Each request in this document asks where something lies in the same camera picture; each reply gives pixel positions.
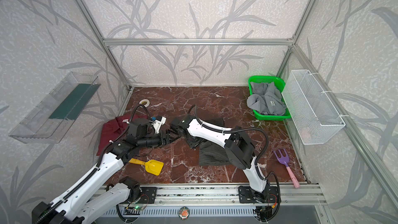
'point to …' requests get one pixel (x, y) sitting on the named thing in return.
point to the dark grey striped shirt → (212, 154)
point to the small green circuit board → (136, 208)
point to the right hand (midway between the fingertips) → (198, 137)
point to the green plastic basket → (279, 83)
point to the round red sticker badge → (184, 213)
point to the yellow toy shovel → (153, 166)
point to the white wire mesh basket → (314, 117)
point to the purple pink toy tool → (285, 159)
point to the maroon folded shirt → (114, 128)
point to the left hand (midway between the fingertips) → (179, 134)
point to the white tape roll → (146, 104)
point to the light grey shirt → (267, 98)
